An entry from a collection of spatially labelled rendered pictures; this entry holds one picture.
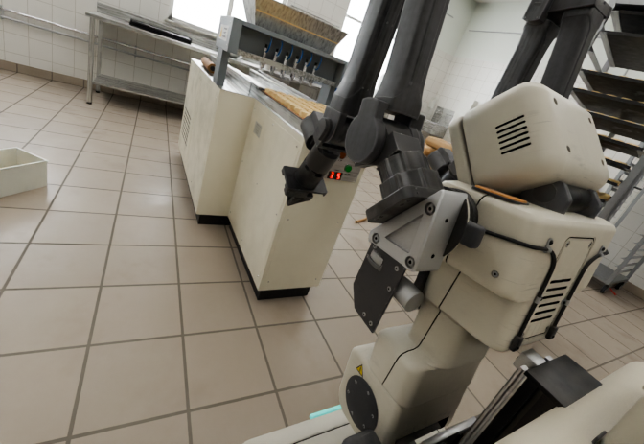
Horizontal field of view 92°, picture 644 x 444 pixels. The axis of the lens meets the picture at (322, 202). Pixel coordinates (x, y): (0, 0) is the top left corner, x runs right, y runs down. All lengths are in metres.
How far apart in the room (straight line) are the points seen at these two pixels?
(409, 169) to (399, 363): 0.37
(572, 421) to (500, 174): 0.31
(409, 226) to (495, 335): 0.22
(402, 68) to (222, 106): 1.41
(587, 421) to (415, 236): 0.30
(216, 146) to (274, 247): 0.74
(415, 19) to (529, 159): 0.25
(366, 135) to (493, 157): 0.19
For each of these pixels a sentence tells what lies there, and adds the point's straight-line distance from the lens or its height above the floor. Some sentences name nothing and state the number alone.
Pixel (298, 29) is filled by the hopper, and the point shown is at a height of 1.24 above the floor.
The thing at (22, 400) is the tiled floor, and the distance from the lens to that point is 1.35.
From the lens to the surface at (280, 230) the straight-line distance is 1.37.
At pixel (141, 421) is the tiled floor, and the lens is 1.26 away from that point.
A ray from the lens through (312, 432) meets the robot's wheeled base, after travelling 0.97.
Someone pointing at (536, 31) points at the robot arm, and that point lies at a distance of 0.93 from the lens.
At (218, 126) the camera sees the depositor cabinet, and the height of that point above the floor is 0.65.
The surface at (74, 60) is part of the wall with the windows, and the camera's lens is 4.97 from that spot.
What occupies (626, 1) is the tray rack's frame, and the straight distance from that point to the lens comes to 2.20.
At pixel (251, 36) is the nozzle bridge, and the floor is 1.12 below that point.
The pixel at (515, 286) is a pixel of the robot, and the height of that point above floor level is 0.92.
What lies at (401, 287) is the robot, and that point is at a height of 0.78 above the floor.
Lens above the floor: 1.08
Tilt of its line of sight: 21 degrees down
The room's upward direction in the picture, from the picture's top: 20 degrees clockwise
